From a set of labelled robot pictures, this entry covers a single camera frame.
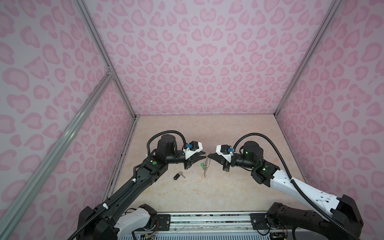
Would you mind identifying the left corner aluminium post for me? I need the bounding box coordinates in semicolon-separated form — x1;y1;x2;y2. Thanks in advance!
73;0;137;120

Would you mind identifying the diagonal aluminium frame bar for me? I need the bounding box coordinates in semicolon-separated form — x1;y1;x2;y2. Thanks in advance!
1;73;115;240

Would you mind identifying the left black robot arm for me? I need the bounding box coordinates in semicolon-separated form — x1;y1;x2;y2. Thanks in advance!
69;130;205;240

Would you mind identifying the right black corrugated cable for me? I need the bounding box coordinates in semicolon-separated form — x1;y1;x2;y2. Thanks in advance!
232;133;361;240

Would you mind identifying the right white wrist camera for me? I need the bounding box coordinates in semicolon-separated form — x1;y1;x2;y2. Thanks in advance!
216;145;234;163

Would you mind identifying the black corrugated cable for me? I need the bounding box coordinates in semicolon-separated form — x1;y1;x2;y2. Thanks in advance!
232;133;361;240
67;130;188;240

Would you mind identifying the corner aluminium post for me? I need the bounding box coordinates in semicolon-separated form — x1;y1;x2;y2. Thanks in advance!
274;0;344;118
73;0;137;120

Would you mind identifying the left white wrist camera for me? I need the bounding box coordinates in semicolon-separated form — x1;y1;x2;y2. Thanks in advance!
183;141;203;160

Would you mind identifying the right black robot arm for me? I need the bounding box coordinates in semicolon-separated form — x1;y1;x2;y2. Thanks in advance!
208;141;364;240

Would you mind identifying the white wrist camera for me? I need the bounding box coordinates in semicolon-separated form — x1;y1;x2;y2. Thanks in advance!
183;141;203;160
216;145;234;163

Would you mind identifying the right corner aluminium post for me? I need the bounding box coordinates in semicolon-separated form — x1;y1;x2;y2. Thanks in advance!
274;0;344;118

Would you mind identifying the left black corrugated cable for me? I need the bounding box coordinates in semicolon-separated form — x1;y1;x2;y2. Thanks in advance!
67;130;188;240

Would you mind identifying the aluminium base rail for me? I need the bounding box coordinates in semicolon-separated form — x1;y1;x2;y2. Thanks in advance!
79;211;346;240

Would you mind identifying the black headed key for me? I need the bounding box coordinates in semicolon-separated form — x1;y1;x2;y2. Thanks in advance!
174;172;186;181

